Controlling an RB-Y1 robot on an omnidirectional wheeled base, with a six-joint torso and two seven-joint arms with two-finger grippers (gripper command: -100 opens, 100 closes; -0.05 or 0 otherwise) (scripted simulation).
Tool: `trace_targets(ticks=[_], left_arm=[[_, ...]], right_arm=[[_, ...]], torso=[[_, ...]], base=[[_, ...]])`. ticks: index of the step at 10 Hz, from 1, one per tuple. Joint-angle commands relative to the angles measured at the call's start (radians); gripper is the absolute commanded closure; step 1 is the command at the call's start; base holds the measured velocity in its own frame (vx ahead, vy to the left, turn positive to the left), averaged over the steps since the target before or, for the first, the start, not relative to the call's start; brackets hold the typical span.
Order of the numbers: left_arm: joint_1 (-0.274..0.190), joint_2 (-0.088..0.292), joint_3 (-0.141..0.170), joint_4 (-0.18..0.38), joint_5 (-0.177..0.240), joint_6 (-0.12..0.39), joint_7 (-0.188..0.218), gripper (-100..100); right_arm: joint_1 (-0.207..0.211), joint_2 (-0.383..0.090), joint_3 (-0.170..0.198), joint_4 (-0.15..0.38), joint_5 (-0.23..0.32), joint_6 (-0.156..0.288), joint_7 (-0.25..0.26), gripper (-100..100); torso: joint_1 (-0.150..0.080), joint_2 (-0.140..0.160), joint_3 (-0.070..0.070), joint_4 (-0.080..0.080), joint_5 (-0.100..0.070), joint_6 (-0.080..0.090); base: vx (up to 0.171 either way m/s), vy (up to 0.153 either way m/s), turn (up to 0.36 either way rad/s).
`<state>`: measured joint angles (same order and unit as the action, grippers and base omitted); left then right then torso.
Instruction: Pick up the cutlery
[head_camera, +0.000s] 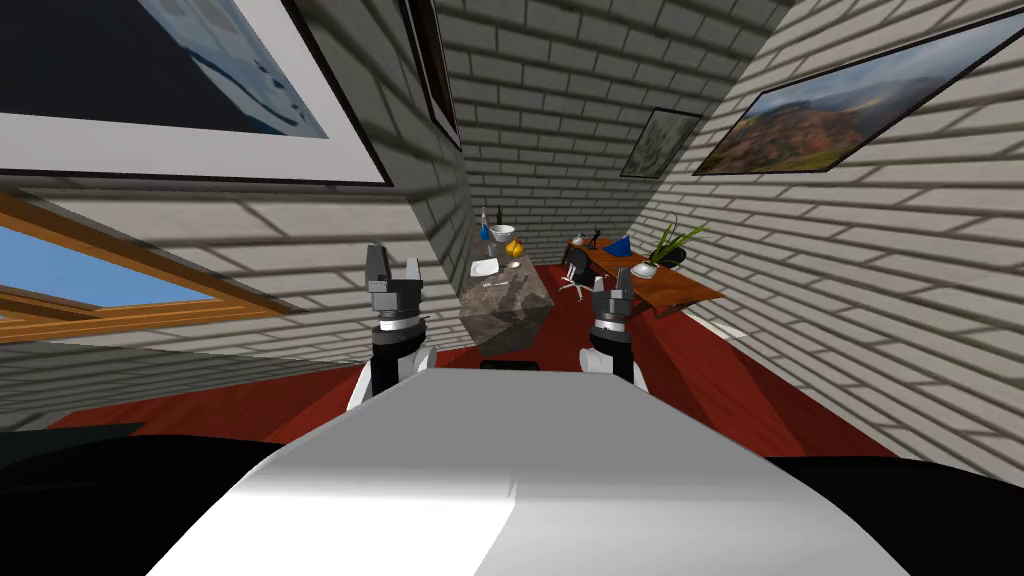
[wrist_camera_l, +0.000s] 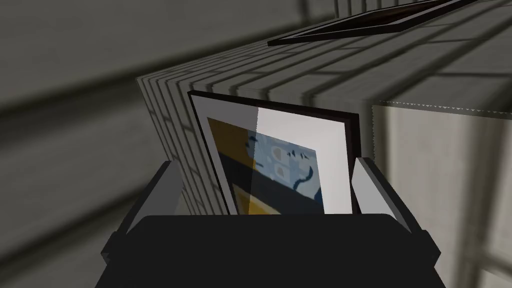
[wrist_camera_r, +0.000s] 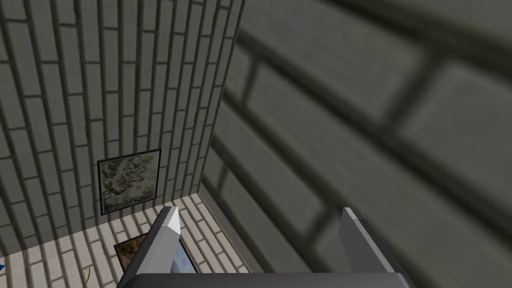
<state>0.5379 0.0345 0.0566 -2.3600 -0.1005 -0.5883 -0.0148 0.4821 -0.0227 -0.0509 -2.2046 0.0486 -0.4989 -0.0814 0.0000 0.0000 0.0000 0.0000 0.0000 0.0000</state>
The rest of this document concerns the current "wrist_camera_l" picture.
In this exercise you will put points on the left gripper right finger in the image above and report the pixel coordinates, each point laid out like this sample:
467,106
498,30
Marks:
376,192

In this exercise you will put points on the black framed blue yellow picture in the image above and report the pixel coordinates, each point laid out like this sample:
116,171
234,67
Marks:
288,160

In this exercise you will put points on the black framed dark picture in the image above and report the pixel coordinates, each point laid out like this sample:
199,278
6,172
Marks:
372,20

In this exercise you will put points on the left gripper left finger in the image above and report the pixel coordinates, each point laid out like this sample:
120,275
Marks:
160,196

